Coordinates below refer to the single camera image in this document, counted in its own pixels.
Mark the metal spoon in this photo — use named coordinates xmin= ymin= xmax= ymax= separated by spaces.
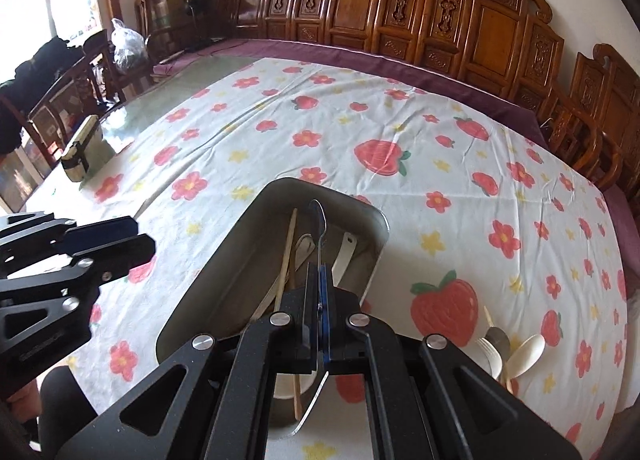
xmin=485 ymin=325 xmax=512 ymax=357

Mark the strawberry flower print tablecloth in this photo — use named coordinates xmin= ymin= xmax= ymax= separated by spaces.
xmin=65 ymin=57 xmax=628 ymax=460

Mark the carved wooden armchair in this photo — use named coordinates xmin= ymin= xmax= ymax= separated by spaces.
xmin=570 ymin=42 xmax=640 ymax=193

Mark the rectangular metal tray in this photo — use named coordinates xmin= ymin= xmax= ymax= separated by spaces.
xmin=156 ymin=177 xmax=390 ymax=441

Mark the long purple seat cushion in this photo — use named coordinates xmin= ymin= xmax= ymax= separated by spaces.
xmin=152 ymin=37 xmax=551 ymax=151

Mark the black cloth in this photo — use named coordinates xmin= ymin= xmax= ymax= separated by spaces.
xmin=0 ymin=37 xmax=87 ymax=93

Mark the white plastic fork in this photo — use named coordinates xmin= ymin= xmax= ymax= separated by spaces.
xmin=472 ymin=337 xmax=503 ymax=378

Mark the glass front cabinet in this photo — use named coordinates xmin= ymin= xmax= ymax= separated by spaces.
xmin=135 ymin=0 xmax=221 ymax=55

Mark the small purple seat cushion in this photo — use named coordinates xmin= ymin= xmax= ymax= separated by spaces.
xmin=605 ymin=184 xmax=640 ymax=233

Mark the clear plastic bag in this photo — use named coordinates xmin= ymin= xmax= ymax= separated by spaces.
xmin=110 ymin=17 xmax=151 ymax=72

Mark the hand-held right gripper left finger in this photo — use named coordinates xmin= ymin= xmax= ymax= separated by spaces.
xmin=52 ymin=265 xmax=326 ymax=460

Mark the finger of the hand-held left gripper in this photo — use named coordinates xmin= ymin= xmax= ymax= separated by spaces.
xmin=0 ymin=234 xmax=157 ymax=366
xmin=0 ymin=212 xmax=139 ymax=267

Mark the cream case with black band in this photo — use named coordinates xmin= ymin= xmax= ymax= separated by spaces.
xmin=60 ymin=115 xmax=103 ymax=184

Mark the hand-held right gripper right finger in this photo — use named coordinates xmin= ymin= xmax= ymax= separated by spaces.
xmin=324 ymin=265 xmax=583 ymax=460

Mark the wooden dining chair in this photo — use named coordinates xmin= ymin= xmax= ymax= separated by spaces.
xmin=82 ymin=30 xmax=151 ymax=103
xmin=27 ymin=56 xmax=108 ymax=161
xmin=0 ymin=90 xmax=58 ymax=213

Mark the carved wooden sofa bench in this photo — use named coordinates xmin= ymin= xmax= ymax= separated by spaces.
xmin=217 ymin=0 xmax=602 ymax=181

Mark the dark cloth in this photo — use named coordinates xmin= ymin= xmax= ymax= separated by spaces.
xmin=39 ymin=364 xmax=100 ymax=441

